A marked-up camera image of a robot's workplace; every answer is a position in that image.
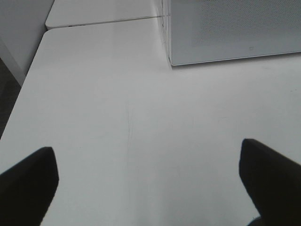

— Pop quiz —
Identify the white microwave door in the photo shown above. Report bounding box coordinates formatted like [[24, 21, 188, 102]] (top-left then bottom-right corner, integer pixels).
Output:
[[163, 0, 301, 65]]

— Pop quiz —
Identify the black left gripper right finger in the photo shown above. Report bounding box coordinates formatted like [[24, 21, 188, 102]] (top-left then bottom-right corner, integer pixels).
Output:
[[239, 138, 301, 226]]

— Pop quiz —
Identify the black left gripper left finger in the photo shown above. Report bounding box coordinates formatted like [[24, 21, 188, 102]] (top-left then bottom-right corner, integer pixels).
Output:
[[0, 147, 59, 226]]

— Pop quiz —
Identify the white microwave oven body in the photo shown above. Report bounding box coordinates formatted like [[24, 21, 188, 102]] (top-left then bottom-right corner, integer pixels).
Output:
[[151, 0, 172, 64]]

